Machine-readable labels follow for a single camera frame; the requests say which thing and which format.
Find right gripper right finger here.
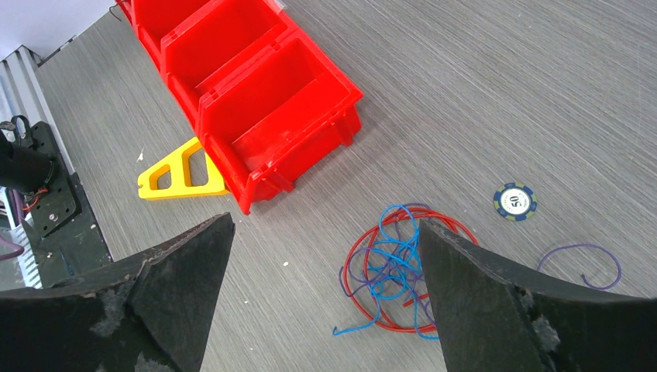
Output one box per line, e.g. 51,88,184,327
418,222,656,371

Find poker chip top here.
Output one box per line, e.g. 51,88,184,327
493,182,538,222

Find red four-compartment bin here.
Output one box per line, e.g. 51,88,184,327
119,0,363,213

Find aluminium front rail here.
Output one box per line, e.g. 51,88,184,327
1,46,95,291

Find red blue purple wires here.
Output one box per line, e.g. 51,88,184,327
332,203,480,341

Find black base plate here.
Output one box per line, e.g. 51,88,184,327
26,122,112,288

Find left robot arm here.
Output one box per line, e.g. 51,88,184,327
1,134,57,194

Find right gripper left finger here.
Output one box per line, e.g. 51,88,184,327
1,213,236,371

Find purple wire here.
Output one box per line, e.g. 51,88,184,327
536,243,623,291

